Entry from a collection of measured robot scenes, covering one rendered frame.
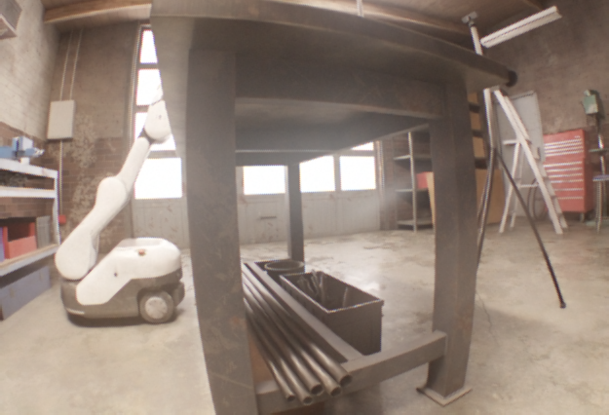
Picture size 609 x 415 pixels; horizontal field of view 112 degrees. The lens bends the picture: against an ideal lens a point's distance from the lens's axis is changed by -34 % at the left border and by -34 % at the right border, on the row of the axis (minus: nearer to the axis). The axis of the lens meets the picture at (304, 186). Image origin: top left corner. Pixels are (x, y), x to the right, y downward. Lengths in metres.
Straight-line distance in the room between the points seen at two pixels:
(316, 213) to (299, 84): 3.56
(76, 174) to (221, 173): 3.49
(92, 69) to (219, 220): 3.80
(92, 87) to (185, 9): 3.66
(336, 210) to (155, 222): 2.32
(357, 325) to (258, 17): 0.86
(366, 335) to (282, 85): 0.78
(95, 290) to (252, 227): 2.66
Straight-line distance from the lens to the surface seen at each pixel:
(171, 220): 3.76
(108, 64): 4.15
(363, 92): 0.64
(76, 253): 1.66
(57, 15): 4.05
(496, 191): 4.95
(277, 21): 0.48
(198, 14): 0.47
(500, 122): 5.92
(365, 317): 1.00
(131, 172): 1.65
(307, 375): 0.63
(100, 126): 3.91
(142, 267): 1.46
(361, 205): 4.40
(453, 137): 0.76
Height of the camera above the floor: 0.59
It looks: 1 degrees up
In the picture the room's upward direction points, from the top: 3 degrees counter-clockwise
